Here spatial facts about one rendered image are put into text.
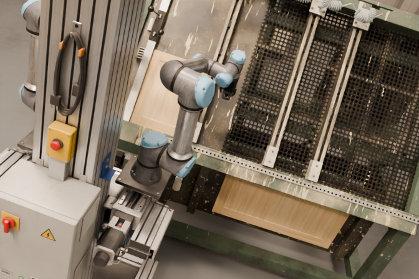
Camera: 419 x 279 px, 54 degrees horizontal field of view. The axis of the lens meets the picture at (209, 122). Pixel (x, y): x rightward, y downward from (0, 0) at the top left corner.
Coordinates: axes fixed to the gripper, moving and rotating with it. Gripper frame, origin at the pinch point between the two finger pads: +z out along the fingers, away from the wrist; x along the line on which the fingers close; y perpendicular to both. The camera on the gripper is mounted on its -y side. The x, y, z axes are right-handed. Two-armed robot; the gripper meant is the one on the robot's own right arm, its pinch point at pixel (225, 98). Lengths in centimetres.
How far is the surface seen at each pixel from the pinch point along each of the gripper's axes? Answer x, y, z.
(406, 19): -89, 94, -13
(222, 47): 13.9, 44.5, 12.8
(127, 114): 54, -11, 37
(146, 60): 55, 21, 21
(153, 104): 42, 1, 35
